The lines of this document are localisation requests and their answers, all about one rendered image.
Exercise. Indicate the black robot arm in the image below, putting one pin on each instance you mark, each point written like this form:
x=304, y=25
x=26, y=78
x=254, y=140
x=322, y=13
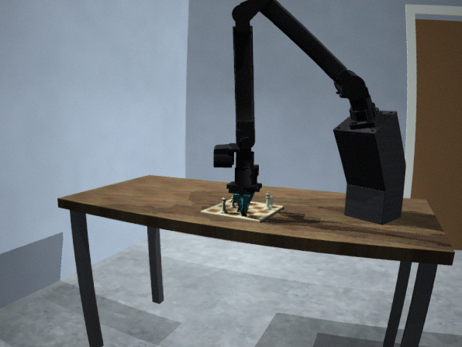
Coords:
x=363, y=112

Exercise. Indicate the brown and cream chessboard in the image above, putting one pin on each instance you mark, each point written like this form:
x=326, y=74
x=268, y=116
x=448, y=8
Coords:
x=255, y=213

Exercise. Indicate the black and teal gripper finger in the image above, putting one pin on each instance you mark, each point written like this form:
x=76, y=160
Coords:
x=240, y=201
x=247, y=198

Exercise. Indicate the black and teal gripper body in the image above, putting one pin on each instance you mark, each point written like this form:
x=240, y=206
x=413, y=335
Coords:
x=244, y=182

